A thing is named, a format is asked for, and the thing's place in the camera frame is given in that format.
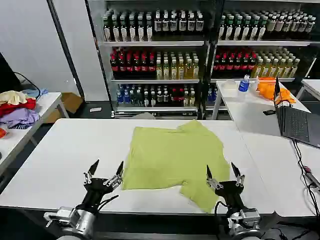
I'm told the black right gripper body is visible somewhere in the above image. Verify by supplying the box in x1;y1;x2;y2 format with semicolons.
214;180;248;214

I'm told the cream garment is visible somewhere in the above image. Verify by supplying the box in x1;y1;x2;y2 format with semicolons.
0;90;28;106

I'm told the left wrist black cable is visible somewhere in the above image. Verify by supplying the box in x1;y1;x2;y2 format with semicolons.
97;194;120;211

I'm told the bottle shelf with wide bays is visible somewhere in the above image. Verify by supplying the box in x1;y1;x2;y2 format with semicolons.
86;0;213;120

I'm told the blue garment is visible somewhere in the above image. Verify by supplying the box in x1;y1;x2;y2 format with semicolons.
23;87;48;100

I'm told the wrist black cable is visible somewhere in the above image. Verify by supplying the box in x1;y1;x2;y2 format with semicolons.
97;194;120;211
213;200;230;226

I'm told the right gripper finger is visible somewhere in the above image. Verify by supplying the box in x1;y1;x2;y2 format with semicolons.
231;162;246;188
205;164;224;190

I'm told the bottle shelf beside desks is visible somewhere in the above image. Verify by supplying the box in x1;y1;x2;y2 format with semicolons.
207;0;320;111

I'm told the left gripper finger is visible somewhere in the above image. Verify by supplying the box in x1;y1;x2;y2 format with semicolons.
102;160;125;189
83;159;100;185

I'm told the black laptop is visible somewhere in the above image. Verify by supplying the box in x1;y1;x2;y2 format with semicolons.
273;76;320;148

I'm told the cardboard box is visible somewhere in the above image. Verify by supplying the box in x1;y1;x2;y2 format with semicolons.
46;92;85;123

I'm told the black laptop cable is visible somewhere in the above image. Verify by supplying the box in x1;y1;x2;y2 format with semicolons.
291;139;320;216

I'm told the purple garment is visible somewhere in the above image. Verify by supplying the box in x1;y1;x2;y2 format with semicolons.
0;107;41;130

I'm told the orange cloth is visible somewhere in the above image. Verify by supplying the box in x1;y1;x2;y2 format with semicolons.
257;76;297;105

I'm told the red garment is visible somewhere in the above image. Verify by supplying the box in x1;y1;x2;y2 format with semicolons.
0;98;37;117

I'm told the blue-label water bottle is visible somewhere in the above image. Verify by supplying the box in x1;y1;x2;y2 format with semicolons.
238;74;251;97

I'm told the white table with laptop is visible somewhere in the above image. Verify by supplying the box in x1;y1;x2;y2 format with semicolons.
212;79;320;218

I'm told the green t-shirt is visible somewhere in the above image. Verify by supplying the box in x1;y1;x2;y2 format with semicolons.
121;119;231;214

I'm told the black monitor cable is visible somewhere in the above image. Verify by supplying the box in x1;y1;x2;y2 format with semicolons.
13;71;41;95

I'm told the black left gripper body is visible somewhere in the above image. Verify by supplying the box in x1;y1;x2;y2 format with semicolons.
82;177;121;213

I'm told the grey cloth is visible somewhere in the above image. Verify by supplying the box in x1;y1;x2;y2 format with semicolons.
131;112;157;120

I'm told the black slanted pole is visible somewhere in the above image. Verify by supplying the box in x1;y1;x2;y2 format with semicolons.
46;0;86;102

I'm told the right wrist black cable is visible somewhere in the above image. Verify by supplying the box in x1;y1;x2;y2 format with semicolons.
213;200;230;226

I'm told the small white desk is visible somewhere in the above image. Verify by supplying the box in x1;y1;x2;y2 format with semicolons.
296;79;320;101

